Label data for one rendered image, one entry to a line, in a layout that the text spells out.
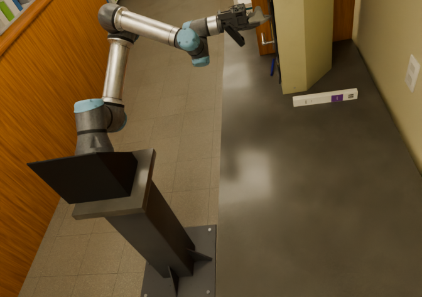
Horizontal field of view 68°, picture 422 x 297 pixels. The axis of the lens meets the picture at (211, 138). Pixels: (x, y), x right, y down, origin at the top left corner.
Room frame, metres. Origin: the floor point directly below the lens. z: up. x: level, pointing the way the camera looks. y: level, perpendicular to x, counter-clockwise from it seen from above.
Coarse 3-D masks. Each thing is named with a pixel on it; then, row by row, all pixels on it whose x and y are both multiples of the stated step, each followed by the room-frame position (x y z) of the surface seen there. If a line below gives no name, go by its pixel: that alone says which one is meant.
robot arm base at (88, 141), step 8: (80, 136) 1.00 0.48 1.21; (88, 136) 0.99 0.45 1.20; (96, 136) 0.99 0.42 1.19; (104, 136) 1.00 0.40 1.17; (80, 144) 0.97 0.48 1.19; (88, 144) 0.96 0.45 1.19; (96, 144) 0.96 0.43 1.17; (104, 144) 0.96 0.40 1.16; (80, 152) 0.94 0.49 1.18; (88, 152) 0.93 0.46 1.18
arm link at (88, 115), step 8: (80, 104) 1.09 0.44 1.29; (88, 104) 1.08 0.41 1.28; (96, 104) 1.09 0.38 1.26; (80, 112) 1.06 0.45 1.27; (88, 112) 1.06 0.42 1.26; (96, 112) 1.06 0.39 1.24; (104, 112) 1.09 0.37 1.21; (80, 120) 1.04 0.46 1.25; (88, 120) 1.03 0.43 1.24; (96, 120) 1.04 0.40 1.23; (104, 120) 1.06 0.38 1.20; (80, 128) 1.02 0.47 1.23; (88, 128) 1.01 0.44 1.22; (96, 128) 1.01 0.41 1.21; (104, 128) 1.03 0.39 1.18
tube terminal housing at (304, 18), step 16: (288, 0) 1.11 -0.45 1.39; (304, 0) 1.09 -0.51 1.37; (320, 0) 1.14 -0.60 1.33; (288, 16) 1.11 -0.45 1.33; (304, 16) 1.09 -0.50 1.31; (320, 16) 1.14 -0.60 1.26; (288, 32) 1.11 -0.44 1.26; (304, 32) 1.09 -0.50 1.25; (320, 32) 1.14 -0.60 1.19; (288, 48) 1.11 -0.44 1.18; (304, 48) 1.09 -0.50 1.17; (320, 48) 1.14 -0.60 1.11; (288, 64) 1.11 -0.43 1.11; (304, 64) 1.09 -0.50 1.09; (320, 64) 1.14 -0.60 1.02; (288, 80) 1.12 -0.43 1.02; (304, 80) 1.09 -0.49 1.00
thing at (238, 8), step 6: (234, 6) 1.23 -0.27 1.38; (240, 6) 1.21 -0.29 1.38; (222, 12) 1.23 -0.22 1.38; (228, 12) 1.20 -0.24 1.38; (234, 12) 1.19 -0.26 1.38; (240, 12) 1.17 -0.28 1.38; (246, 12) 1.22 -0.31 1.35; (222, 18) 1.21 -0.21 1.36; (228, 18) 1.20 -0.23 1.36; (234, 18) 1.18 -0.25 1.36; (240, 18) 1.18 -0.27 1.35; (246, 18) 1.18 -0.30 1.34; (222, 24) 1.22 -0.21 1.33; (228, 24) 1.21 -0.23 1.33; (234, 24) 1.18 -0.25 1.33; (240, 24) 1.18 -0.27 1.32; (222, 30) 1.20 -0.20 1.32; (234, 30) 1.20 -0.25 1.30; (240, 30) 1.18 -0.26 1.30
